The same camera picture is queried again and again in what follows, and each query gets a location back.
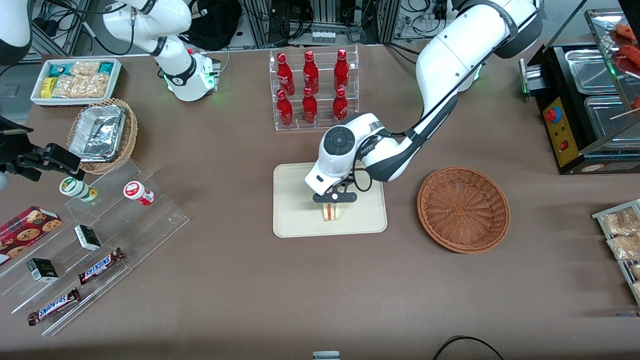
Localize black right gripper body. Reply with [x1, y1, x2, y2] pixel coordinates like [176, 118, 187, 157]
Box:
[0, 116, 34, 162]

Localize beige rectangular tray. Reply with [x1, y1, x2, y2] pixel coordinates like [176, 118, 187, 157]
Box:
[272, 162, 389, 239]

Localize light oval wicker basket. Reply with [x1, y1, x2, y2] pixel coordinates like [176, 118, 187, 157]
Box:
[67, 98, 139, 175]

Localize brown round wicker basket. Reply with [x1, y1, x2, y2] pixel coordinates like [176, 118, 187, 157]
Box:
[416, 165, 511, 254]

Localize tray of packaged snacks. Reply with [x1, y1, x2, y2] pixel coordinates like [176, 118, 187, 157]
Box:
[592, 199, 640, 307]

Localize green lid yogurt cup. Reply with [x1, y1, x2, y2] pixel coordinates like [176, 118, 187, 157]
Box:
[59, 176, 99, 203]

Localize stacked foil containers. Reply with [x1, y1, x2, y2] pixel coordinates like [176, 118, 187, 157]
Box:
[68, 104, 126, 163]

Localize red cookie box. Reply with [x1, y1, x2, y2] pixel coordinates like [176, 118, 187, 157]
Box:
[0, 206, 63, 266]

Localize red cola bottle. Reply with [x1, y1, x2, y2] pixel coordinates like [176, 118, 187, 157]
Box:
[302, 87, 319, 125]
[303, 50, 320, 95]
[276, 52, 296, 97]
[334, 48, 350, 92]
[332, 87, 349, 122]
[276, 89, 295, 127]

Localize clear cracker bag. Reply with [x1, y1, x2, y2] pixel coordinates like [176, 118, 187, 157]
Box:
[70, 60, 102, 77]
[51, 75, 86, 99]
[80, 74, 110, 98]

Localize red lid yogurt cup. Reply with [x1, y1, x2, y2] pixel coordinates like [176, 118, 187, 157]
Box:
[123, 181, 155, 206]

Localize small black box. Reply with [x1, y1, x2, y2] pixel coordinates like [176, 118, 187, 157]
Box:
[73, 224, 103, 252]
[26, 258, 60, 284]

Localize white snack bin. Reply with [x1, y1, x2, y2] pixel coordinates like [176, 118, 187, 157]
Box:
[30, 58, 123, 109]

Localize clear acrylic stepped stand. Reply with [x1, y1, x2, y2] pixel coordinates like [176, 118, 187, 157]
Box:
[0, 159, 190, 337]

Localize clear acrylic bottle rack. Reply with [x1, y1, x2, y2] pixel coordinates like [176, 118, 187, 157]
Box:
[269, 45, 360, 132]

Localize brown snickers bar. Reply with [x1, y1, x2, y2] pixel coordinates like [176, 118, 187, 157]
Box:
[27, 288, 81, 326]
[78, 247, 125, 285]

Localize black bag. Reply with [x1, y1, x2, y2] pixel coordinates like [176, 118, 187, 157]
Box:
[181, 0, 244, 52]

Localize black hot dog machine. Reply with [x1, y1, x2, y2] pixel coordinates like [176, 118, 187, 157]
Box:
[519, 0, 640, 176]

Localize steel machine pan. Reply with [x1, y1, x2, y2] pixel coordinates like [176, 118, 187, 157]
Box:
[584, 95, 640, 140]
[564, 48, 623, 94]

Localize red sausage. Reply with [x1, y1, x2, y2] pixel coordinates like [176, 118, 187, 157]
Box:
[619, 45, 640, 76]
[615, 22, 639, 44]

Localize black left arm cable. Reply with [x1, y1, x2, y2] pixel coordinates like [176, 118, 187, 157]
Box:
[345, 127, 418, 194]

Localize aluminium frame post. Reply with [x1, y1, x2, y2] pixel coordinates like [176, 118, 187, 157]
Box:
[372, 0, 401, 45]
[242, 0, 273, 49]

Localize black floor cable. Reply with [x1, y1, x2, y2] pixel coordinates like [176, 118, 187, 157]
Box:
[432, 336, 506, 360]

